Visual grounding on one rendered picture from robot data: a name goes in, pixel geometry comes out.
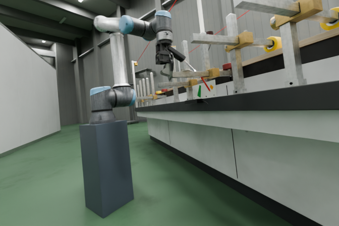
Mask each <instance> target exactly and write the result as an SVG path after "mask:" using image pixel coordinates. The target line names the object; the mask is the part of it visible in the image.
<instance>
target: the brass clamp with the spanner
mask: <svg viewBox="0 0 339 226"><path fill-rule="evenodd" d="M206 71H209V76H208V77H203V79H204V80H205V79H212V78H216V77H219V76H220V74H219V68H211V69H209V70H206Z"/></svg>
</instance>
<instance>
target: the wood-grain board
mask: <svg viewBox="0 0 339 226"><path fill-rule="evenodd" d="M336 36H339V27H337V28H334V29H331V30H328V31H326V32H323V33H320V34H317V35H315V36H312V37H309V38H307V39H304V40H301V41H299V48H302V47H305V46H308V45H311V44H314V43H317V42H320V41H324V40H327V39H330V38H333V37H336ZM280 54H283V48H279V49H276V50H274V51H271V52H268V53H265V54H263V55H260V56H257V57H255V58H252V59H249V60H247V61H244V62H242V67H244V66H247V65H250V64H253V63H256V62H259V61H262V60H266V59H269V58H272V57H275V56H277V55H280ZM197 81H201V79H199V78H197ZM171 90H173V87H172V88H170V89H167V91H171Z"/></svg>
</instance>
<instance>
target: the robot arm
mask: <svg viewBox="0 0 339 226"><path fill-rule="evenodd" d="M93 25H94V27H95V29H96V30H98V31H100V32H104V33H109V36H110V46H111V56H112V66H113V72H114V82H115V85H114V86H113V87H112V89H111V87H110V86H103V87H96V88H92V89H91V90H90V101H91V118H90V121H89V124H90V125H95V124H104V123H110V122H115V121H116V117H115V115H114V113H113V110H112V108H115V107H128V106H132V105H133V104H134V103H135V100H136V93H135V90H134V89H131V86H130V85H129V84H128V76H127V67H126V58H125V48H124V39H123V37H124V35H125V34H130V35H135V36H139V37H142V38H143V39H144V40H146V41H152V40H154V39H155V38H156V41H157V43H156V44H155V48H156V55H155V63H156V65H164V66H163V70H162V71H160V74H161V75H164V76H167V78H168V80H169V81H170V80H171V78H172V75H173V70H174V58H175V59H177V60H178V61H180V62H182V61H184V60H185V58H186V57H185V56H184V55H183V54H181V53H180V52H178V51H177V50H176V49H174V48H173V47H171V45H172V42H173V32H172V18H171V14H170V13H169V12H167V11H157V12H156V13H155V19H154V20H153V21H151V22H150V23H149V22H146V21H142V20H139V19H136V18H133V17H130V16H126V15H123V16H121V17H120V18H106V17H105V16H96V17H95V18H94V20H93Z"/></svg>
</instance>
